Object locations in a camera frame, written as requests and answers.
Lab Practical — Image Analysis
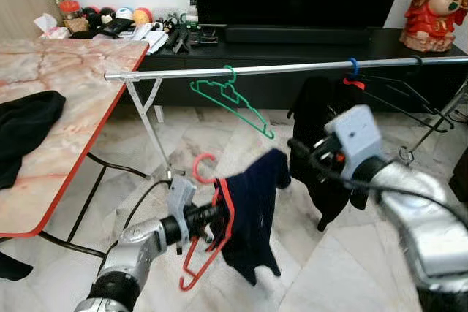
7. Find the navy shirt red collar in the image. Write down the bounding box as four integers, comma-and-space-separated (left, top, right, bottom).
216, 148, 292, 286

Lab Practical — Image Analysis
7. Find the red plastic hanger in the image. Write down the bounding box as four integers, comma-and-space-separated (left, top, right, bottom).
178, 152, 236, 292

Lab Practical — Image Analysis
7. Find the black T-shirt green logo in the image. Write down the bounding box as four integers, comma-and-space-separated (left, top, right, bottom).
0, 91, 67, 190

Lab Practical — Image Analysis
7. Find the green plastic hanger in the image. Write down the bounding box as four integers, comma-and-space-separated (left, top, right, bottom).
190, 65, 276, 140

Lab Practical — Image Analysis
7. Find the blue plastic hanger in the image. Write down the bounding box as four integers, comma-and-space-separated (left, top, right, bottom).
347, 57, 361, 80

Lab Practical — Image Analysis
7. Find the black shirt red collar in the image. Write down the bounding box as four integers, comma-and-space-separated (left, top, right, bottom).
287, 75, 381, 234

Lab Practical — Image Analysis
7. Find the silver metal clothes rack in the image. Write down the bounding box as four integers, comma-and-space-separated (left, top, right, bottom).
104, 55, 468, 181

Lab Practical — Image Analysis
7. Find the black soundbar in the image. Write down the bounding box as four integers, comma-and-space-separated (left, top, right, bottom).
224, 26, 371, 45

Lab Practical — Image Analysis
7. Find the small black display device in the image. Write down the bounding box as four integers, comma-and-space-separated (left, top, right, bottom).
199, 28, 220, 42

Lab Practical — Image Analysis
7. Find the black remote control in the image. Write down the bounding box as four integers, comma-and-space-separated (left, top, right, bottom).
172, 28, 185, 51

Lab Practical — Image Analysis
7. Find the clear plastic bottle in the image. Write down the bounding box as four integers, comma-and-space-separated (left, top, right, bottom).
187, 0, 199, 26

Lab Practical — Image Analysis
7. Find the red buddha statue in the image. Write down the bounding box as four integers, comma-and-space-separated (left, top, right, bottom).
400, 0, 468, 53

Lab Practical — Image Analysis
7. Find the orange round toy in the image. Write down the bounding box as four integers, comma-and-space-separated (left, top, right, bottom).
133, 7, 154, 26

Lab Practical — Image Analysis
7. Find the black pouch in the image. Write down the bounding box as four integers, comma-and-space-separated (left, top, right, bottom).
99, 18, 136, 37

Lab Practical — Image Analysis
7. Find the white blue round toy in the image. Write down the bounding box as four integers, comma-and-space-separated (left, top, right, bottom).
116, 7, 135, 23

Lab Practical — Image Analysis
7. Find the pink tissue box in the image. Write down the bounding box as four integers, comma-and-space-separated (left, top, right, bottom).
33, 12, 70, 39

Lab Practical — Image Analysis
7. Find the glass jar red lid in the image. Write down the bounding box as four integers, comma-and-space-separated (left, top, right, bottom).
58, 0, 88, 34

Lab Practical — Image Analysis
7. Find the light wooden cabinet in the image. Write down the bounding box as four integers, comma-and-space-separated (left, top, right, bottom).
0, 0, 63, 41

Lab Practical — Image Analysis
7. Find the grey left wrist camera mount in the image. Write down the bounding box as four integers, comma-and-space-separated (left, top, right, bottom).
167, 175, 198, 256

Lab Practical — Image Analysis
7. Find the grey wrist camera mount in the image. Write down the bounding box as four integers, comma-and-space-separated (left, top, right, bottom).
167, 175, 198, 256
324, 104, 385, 174

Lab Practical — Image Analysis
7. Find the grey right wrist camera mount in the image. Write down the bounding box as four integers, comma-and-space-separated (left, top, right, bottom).
324, 104, 385, 174

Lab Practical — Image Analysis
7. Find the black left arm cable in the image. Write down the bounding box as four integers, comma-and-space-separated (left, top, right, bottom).
117, 178, 176, 238

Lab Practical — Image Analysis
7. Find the black metal table frame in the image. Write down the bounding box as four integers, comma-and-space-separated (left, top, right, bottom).
37, 153, 151, 260

